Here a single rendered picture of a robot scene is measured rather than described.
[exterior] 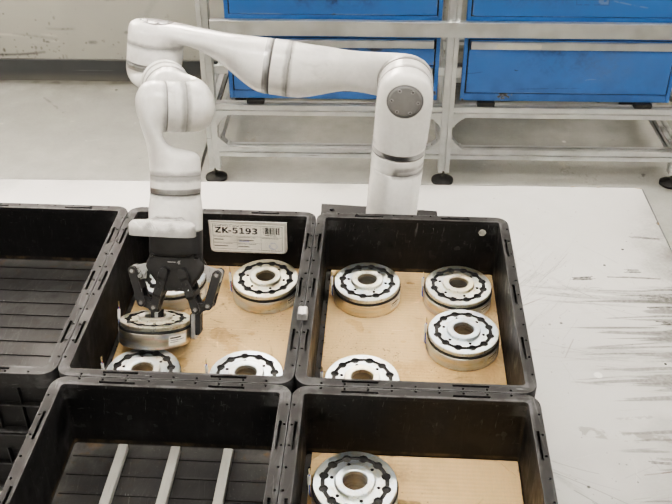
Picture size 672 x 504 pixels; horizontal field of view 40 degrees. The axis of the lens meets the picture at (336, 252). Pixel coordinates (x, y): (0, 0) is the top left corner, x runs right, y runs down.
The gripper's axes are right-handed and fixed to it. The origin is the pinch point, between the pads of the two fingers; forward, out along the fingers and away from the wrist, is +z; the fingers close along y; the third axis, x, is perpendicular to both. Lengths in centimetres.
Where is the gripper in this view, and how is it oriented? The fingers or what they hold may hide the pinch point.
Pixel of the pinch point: (176, 325)
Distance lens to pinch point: 134.9
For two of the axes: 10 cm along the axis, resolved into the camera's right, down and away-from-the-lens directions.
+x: -1.3, 1.9, -9.7
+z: -0.3, 9.8, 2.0
